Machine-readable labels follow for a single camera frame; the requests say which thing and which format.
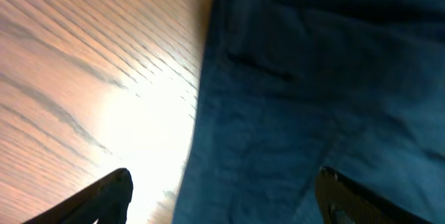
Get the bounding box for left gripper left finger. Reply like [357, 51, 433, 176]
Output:
[24, 168, 134, 224]

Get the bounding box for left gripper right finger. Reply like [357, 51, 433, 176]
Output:
[315, 166, 429, 224]

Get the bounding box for navy blue shorts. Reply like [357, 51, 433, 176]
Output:
[173, 0, 444, 223]

